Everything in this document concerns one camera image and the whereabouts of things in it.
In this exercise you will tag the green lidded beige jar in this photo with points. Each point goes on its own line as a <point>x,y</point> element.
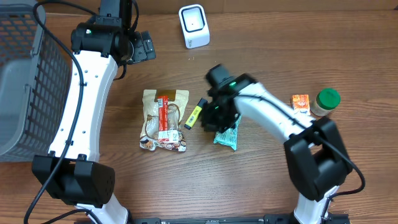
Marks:
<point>325,102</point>

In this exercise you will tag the white barcode scanner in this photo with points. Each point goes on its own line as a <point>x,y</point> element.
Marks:
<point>194,26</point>

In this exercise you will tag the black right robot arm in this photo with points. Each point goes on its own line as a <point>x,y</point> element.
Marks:
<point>316,157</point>

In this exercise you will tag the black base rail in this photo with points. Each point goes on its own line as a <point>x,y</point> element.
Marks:
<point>214,221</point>

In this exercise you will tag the yellow highlighter pen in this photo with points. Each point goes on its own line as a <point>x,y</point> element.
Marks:
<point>195,114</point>

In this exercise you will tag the small orange snack box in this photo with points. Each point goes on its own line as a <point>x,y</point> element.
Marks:
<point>301,104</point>

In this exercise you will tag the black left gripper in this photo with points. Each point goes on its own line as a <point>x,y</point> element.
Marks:
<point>141,46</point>

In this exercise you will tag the teal orange snack pack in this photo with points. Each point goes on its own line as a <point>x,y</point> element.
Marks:
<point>229,137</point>

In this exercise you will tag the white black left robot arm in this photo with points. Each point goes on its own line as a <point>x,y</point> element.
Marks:
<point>71,171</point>

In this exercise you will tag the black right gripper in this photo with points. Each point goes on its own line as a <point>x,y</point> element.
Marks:
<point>209,123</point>

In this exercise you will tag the red stick snack packet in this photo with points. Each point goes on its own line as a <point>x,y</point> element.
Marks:
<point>165,134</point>

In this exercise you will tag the grey plastic shopping basket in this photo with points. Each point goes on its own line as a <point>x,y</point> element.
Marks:
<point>34,84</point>

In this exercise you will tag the beige brown snack pouch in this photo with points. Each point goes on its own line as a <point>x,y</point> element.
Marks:
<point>177,102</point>

